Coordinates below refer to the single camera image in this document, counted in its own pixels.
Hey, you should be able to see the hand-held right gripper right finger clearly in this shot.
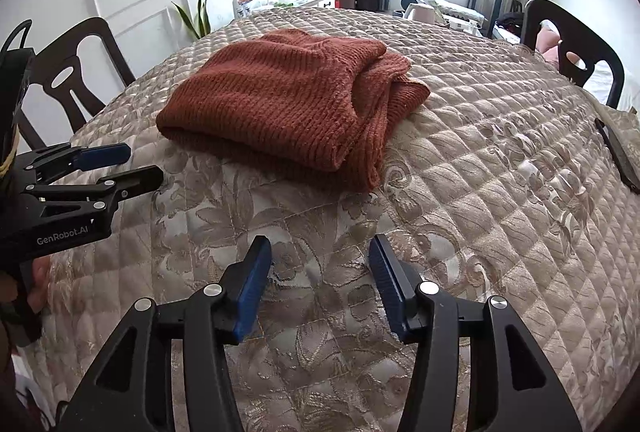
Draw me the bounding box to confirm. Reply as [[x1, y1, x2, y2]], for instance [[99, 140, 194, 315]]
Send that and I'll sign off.
[[369, 233, 583, 432]]

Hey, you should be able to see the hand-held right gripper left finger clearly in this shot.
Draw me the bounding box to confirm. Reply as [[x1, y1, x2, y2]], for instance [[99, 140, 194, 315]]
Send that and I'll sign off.
[[55, 235, 273, 432]]

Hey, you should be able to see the person's left hand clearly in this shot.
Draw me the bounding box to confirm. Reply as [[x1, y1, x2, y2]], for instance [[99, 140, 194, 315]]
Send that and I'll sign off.
[[27, 256, 53, 313]]

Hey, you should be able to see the white kettle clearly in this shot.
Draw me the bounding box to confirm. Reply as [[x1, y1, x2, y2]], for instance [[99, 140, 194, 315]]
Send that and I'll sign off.
[[402, 2, 436, 24]]

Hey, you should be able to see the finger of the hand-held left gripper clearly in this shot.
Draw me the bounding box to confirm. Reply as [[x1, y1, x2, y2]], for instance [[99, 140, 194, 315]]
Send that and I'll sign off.
[[27, 165, 165, 218], [22, 142, 132, 185]]

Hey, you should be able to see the black phone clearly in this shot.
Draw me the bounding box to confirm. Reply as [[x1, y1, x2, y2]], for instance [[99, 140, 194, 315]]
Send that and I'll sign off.
[[594, 117, 640, 193]]

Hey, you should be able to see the beige quilted blanket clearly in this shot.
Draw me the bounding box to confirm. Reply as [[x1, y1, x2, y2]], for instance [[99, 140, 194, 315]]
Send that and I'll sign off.
[[30, 5, 640, 432]]

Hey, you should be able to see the pink pillow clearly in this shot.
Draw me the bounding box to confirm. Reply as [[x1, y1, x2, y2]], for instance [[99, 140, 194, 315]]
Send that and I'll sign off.
[[535, 25, 563, 63]]

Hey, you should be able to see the white padded mat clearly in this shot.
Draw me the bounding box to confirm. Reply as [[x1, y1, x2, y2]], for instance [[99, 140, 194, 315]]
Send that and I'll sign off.
[[432, 0, 488, 26]]

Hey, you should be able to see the rust knit sweater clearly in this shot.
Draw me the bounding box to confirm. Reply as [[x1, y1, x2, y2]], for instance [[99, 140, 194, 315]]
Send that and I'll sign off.
[[156, 29, 432, 193]]

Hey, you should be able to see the green potted plant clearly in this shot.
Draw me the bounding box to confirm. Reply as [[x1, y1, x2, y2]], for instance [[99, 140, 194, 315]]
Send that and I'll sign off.
[[171, 0, 212, 40]]

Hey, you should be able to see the dark wooden chair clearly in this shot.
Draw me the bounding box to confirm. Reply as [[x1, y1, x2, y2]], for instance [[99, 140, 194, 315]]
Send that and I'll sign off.
[[520, 0, 626, 109], [15, 16, 137, 150]]

